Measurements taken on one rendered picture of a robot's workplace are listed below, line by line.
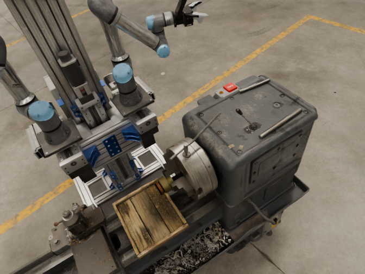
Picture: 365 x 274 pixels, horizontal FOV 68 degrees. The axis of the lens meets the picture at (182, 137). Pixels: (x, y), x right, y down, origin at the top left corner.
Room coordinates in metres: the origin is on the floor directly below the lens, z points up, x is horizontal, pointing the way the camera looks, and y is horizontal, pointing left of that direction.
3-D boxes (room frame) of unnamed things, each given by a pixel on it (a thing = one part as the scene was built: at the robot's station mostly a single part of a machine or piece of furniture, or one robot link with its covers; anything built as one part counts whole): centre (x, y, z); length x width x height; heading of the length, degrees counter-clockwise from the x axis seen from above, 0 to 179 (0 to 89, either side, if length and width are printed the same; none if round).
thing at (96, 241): (0.59, 0.58, 0.95); 0.43 x 0.17 x 0.05; 24
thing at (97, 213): (0.66, 0.57, 0.99); 0.20 x 0.10 x 0.05; 114
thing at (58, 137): (1.19, 0.73, 1.21); 0.15 x 0.15 x 0.10
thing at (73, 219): (0.65, 0.60, 1.13); 0.08 x 0.08 x 0.03
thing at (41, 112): (1.19, 0.73, 1.33); 0.13 x 0.12 x 0.14; 47
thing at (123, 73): (1.41, 0.28, 1.33); 0.13 x 0.12 x 0.14; 4
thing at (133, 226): (0.71, 0.26, 0.89); 0.36 x 0.30 x 0.04; 24
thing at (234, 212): (1.00, -0.36, 0.43); 0.60 x 0.48 x 0.86; 114
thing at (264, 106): (1.00, -0.36, 1.06); 0.59 x 0.48 x 0.39; 114
